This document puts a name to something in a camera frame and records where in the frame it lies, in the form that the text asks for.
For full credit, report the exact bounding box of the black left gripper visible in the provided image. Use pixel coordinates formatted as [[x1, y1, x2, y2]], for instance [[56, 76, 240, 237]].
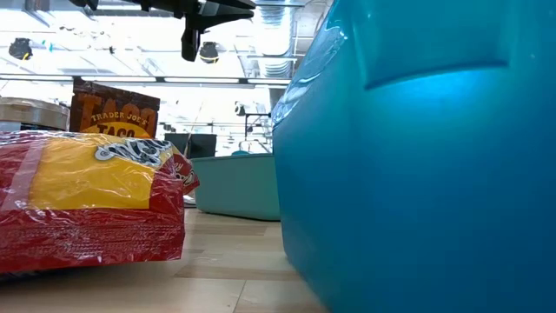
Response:
[[138, 0, 257, 32]]

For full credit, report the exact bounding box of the brown taco seasoning packet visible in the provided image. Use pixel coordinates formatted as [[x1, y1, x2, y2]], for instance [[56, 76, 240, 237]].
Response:
[[69, 77, 162, 140]]

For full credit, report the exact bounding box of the black ceiling lamp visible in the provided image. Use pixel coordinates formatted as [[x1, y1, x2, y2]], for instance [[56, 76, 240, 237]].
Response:
[[198, 41, 221, 65], [7, 37, 34, 61]]

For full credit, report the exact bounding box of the long ceiling light fixture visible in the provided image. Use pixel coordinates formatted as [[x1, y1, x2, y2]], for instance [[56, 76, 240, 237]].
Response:
[[0, 74, 292, 86]]

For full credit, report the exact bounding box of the dark background screen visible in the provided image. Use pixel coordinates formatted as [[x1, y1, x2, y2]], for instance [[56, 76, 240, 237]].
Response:
[[163, 132, 217, 160]]

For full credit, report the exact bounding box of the teal plastic bin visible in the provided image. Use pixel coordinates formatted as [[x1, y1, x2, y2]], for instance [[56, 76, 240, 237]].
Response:
[[189, 152, 281, 222]]

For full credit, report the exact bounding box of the red yellow ramen packet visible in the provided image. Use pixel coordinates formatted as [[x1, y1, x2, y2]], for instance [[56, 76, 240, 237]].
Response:
[[0, 130, 201, 275]]

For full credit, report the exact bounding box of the blue plastic bin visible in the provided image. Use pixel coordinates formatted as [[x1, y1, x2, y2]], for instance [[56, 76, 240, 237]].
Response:
[[271, 0, 556, 313]]

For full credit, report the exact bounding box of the black background stand frame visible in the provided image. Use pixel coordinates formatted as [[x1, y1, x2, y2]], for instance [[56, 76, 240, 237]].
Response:
[[243, 111, 274, 140]]

